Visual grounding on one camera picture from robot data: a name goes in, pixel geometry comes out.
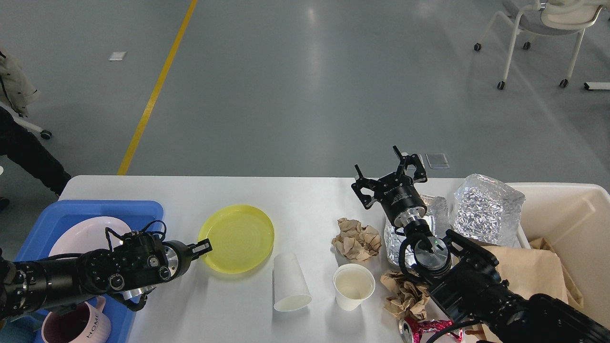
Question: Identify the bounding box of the beige plastic bin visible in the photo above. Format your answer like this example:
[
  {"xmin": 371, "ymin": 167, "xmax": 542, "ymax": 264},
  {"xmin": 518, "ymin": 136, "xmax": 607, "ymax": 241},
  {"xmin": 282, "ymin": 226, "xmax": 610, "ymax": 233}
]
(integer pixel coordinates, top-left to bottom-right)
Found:
[{"xmin": 510, "ymin": 182, "xmax": 610, "ymax": 326}]

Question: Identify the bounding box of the pink mug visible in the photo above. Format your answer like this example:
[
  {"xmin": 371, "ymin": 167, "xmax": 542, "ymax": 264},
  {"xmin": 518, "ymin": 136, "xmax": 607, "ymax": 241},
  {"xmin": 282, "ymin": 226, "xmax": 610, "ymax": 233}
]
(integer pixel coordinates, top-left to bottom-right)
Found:
[{"xmin": 41, "ymin": 296, "xmax": 112, "ymax": 343}]

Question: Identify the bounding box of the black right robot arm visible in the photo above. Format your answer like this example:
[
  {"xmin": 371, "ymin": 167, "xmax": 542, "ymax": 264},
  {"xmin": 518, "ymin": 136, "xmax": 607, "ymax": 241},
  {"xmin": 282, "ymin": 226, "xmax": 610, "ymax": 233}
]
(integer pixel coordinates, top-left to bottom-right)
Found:
[{"xmin": 352, "ymin": 146, "xmax": 610, "ymax": 343}]

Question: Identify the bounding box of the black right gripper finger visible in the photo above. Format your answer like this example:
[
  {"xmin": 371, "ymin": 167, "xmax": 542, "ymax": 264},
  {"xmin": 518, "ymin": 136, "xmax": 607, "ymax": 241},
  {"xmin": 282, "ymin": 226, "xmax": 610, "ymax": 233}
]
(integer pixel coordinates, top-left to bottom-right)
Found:
[
  {"xmin": 352, "ymin": 165, "xmax": 380, "ymax": 210},
  {"xmin": 393, "ymin": 146, "xmax": 427, "ymax": 184}
]

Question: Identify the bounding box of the dark green mug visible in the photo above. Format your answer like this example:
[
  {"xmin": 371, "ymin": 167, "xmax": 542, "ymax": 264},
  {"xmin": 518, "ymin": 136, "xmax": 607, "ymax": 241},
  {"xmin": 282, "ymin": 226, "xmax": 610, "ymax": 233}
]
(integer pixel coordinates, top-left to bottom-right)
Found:
[{"xmin": 0, "ymin": 316, "xmax": 44, "ymax": 343}]

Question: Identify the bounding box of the yellow plate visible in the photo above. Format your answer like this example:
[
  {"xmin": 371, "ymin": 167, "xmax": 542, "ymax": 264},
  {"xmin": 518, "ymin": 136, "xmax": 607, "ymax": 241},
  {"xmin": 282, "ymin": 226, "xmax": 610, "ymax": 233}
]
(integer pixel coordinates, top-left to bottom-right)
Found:
[{"xmin": 198, "ymin": 204, "xmax": 275, "ymax": 274}]

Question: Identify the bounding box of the beige jacket on chair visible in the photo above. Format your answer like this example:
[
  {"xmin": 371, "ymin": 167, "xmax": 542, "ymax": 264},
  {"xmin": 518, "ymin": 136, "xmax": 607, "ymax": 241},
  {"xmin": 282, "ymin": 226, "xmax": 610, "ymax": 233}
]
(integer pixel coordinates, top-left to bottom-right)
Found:
[{"xmin": 0, "ymin": 47, "xmax": 40, "ymax": 117}]

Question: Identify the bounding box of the white chair leg with wheel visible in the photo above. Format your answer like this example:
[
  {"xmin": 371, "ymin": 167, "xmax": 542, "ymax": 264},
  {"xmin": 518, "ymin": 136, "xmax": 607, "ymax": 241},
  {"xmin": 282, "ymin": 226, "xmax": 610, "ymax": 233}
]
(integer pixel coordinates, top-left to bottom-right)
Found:
[{"xmin": 11, "ymin": 114, "xmax": 52, "ymax": 140}]

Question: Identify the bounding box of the white wheeled chair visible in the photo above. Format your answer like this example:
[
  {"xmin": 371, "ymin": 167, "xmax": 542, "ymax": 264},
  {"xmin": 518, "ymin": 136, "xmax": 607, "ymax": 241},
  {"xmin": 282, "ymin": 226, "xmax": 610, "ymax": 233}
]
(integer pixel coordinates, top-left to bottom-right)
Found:
[{"xmin": 473, "ymin": 0, "xmax": 609, "ymax": 91}]

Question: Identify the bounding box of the crushed red can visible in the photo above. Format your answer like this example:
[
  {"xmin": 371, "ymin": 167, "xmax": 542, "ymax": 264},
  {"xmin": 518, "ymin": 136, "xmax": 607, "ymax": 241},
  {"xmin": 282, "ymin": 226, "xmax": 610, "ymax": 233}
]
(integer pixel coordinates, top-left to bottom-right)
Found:
[{"xmin": 398, "ymin": 317, "xmax": 453, "ymax": 343}]

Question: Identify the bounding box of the upright white paper cup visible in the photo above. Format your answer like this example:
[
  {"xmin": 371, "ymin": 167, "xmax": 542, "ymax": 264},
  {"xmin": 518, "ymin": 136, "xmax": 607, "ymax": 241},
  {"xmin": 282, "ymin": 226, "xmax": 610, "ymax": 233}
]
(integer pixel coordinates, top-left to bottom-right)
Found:
[{"xmin": 333, "ymin": 263, "xmax": 376, "ymax": 311}]

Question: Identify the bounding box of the person in dark clothes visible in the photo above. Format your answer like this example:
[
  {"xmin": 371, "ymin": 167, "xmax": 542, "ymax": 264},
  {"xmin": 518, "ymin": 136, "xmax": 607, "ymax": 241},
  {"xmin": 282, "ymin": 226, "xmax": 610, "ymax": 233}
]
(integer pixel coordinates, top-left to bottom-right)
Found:
[{"xmin": 0, "ymin": 107, "xmax": 71, "ymax": 197}]

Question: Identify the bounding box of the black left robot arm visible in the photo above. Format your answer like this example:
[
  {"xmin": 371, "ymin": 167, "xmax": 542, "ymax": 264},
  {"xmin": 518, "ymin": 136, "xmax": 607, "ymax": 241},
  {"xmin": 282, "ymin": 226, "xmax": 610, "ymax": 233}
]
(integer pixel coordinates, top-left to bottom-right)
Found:
[{"xmin": 0, "ymin": 223, "xmax": 212, "ymax": 320}]

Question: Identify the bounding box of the lying white paper cup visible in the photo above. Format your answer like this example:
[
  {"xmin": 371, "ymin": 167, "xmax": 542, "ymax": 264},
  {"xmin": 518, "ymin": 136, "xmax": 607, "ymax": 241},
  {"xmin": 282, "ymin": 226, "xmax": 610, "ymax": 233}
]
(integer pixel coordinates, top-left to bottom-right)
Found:
[{"xmin": 273, "ymin": 252, "xmax": 312, "ymax": 312}]

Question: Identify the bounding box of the crumpled brown paper lower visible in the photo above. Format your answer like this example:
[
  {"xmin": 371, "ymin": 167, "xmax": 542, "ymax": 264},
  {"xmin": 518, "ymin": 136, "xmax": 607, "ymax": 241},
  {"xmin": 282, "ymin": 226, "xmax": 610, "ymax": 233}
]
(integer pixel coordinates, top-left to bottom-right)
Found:
[{"xmin": 380, "ymin": 271, "xmax": 430, "ymax": 321}]

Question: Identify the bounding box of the aluminium foil tray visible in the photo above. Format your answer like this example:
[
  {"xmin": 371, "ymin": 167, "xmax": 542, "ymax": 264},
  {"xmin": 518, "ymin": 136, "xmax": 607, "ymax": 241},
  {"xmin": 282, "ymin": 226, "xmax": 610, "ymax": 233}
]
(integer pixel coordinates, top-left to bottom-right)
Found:
[{"xmin": 384, "ymin": 194, "xmax": 451, "ymax": 267}]

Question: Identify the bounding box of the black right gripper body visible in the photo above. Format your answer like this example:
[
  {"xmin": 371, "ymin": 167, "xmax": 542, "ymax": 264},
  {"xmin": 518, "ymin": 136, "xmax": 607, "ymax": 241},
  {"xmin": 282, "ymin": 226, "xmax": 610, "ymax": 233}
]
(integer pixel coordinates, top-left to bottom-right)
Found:
[{"xmin": 375, "ymin": 173, "xmax": 427, "ymax": 227}]

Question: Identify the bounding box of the crumpled aluminium foil block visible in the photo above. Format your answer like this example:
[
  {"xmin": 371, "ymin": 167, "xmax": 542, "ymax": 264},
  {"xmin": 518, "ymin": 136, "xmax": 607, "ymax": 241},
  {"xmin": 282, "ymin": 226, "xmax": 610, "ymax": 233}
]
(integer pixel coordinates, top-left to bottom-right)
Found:
[{"xmin": 449, "ymin": 174, "xmax": 526, "ymax": 247}]

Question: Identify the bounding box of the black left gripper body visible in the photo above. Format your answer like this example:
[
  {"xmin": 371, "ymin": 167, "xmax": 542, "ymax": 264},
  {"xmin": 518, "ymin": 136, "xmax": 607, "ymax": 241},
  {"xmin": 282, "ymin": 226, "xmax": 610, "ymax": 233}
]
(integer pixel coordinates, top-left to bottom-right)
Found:
[{"xmin": 162, "ymin": 241, "xmax": 195, "ymax": 280}]

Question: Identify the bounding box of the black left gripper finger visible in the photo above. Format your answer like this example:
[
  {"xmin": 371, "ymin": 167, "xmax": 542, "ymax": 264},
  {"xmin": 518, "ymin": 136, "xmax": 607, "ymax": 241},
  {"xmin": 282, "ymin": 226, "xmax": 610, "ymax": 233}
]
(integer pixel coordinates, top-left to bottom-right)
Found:
[{"xmin": 189, "ymin": 238, "xmax": 213, "ymax": 260}]

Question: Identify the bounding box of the crumpled brown paper ball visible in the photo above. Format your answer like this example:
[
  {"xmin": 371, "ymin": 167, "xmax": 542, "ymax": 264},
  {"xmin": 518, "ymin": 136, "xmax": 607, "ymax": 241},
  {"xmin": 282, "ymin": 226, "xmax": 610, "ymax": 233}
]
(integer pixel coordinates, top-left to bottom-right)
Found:
[{"xmin": 331, "ymin": 218, "xmax": 382, "ymax": 262}]

